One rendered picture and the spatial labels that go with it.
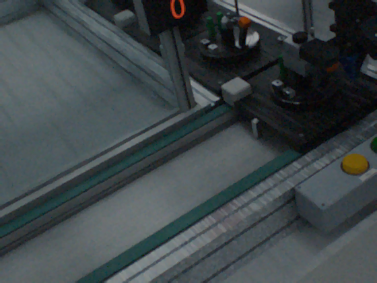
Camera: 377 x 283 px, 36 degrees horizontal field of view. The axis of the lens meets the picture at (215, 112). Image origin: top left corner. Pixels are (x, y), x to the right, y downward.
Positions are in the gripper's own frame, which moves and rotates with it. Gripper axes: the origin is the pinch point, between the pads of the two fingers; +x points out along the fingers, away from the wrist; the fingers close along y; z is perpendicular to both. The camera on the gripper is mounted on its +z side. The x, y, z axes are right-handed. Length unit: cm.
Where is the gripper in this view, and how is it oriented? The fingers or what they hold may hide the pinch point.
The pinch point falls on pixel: (353, 62)
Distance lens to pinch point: 100.8
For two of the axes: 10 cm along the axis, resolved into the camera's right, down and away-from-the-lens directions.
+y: 8.2, -4.4, 3.7
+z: 5.5, 4.3, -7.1
